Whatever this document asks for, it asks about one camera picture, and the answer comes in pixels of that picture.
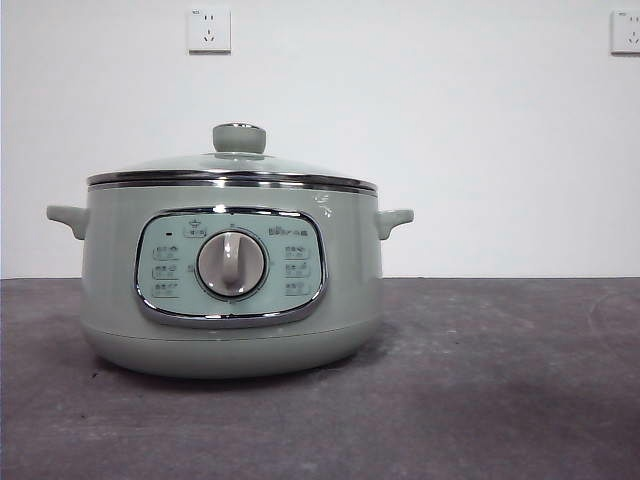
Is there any sage green electric cooking pot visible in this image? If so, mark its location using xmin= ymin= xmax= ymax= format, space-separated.
xmin=46 ymin=182 xmax=415 ymax=380

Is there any white wall socket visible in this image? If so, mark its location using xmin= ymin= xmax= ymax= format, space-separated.
xmin=610 ymin=10 xmax=640 ymax=56
xmin=187 ymin=7 xmax=233 ymax=55

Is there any glass lid with green knob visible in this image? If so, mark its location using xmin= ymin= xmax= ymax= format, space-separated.
xmin=86 ymin=121 xmax=378 ymax=194

